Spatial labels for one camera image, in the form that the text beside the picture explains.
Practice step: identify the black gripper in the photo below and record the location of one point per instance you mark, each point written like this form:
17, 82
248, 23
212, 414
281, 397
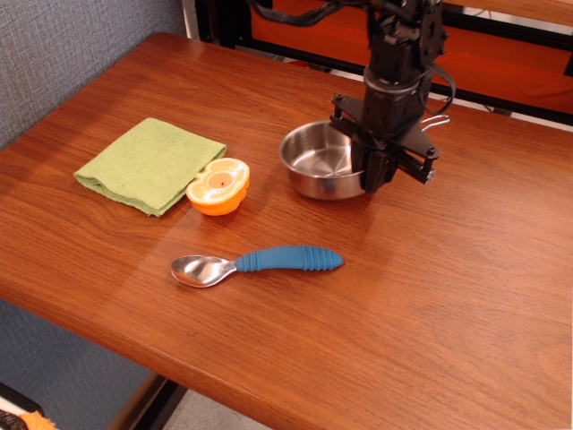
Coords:
385, 128

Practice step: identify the stainless steel pot with handle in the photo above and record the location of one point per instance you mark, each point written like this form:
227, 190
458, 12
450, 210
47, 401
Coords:
317, 158

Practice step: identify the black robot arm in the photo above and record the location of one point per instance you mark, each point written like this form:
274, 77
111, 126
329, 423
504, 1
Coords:
406, 38

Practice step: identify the green folded towel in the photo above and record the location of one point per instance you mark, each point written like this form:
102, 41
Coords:
149, 166

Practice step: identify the orange toy fruit half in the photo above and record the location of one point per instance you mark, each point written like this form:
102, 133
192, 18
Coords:
220, 188

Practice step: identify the orange object at floor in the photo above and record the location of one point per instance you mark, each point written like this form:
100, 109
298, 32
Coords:
35, 421

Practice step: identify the black metal frame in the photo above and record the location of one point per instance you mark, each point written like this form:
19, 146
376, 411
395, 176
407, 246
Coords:
229, 24

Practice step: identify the spoon with blue handle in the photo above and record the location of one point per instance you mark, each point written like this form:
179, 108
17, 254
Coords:
202, 271

